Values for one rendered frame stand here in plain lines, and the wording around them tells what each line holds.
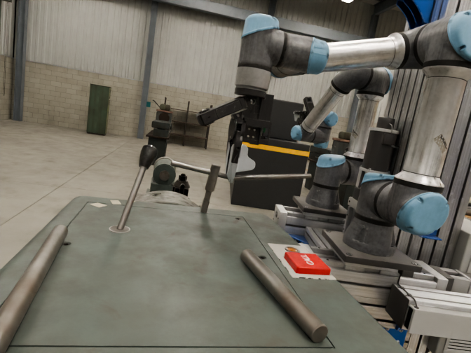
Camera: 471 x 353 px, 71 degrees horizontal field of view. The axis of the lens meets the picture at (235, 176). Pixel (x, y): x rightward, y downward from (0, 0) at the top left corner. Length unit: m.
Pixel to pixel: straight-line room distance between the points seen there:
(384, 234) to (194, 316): 0.75
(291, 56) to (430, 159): 0.42
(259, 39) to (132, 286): 0.53
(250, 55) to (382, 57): 0.40
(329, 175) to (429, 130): 0.65
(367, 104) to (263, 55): 0.92
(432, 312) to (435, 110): 0.52
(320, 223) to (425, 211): 0.68
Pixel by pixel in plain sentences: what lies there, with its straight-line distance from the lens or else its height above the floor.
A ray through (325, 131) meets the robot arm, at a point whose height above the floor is 1.49.
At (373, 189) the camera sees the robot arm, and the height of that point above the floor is 1.35.
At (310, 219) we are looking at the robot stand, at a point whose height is 1.10.
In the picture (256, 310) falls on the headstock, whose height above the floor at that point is 1.26.
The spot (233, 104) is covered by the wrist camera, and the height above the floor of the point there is 1.51.
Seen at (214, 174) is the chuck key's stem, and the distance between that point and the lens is 0.75.
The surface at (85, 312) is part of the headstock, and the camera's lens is 0.41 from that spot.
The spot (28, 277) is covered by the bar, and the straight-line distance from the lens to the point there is 0.43.
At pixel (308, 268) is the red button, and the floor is 1.27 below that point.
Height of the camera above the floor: 1.48
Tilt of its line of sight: 10 degrees down
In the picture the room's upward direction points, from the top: 9 degrees clockwise
